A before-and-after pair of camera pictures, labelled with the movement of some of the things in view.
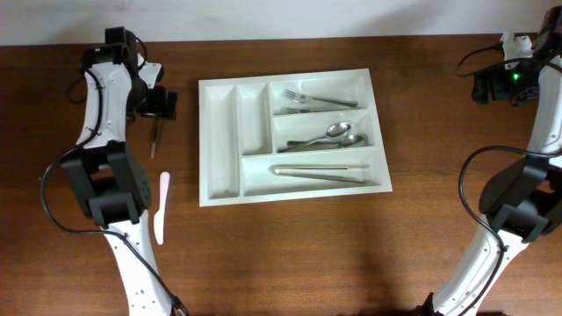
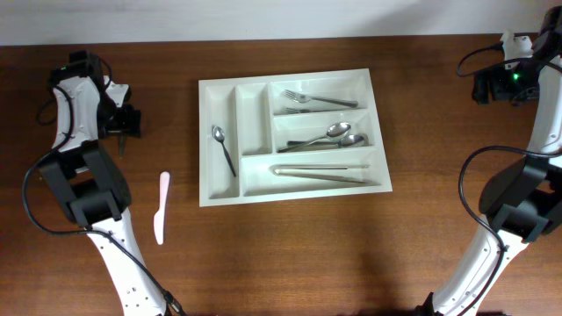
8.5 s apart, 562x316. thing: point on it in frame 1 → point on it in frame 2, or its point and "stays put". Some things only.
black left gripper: x=159 y=109 → x=131 y=123
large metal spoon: x=335 y=130 stays put
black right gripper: x=497 y=89 stays put
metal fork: x=303 y=98 stays put
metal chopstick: x=319 y=167 stays put
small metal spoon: x=154 y=140 → x=219 y=133
